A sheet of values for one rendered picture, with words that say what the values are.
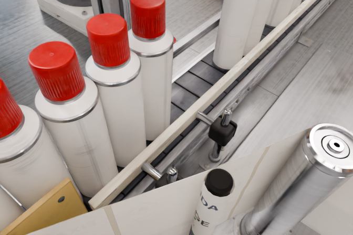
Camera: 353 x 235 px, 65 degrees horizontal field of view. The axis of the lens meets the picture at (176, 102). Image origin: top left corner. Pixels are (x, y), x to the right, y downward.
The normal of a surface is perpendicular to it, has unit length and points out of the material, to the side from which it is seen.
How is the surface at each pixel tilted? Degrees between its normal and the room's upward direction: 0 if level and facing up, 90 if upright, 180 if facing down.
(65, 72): 90
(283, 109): 0
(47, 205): 90
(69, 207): 90
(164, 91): 90
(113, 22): 3
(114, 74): 42
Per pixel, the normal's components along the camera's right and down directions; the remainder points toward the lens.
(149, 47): 0.05, 0.02
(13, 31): 0.04, -0.65
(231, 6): -0.59, 0.60
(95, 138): 0.81, 0.47
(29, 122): 0.69, -0.55
